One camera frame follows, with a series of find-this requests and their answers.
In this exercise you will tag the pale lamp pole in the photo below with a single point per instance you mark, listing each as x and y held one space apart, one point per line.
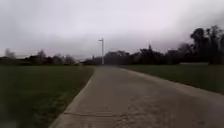
102 53

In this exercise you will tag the grey concrete path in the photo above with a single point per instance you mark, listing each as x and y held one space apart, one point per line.
126 96

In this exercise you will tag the grass field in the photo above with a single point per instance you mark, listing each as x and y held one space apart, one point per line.
193 74
36 90

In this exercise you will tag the row of dark trees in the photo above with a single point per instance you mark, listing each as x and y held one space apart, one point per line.
200 50

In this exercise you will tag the row of bare trees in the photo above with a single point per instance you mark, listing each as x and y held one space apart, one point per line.
40 59

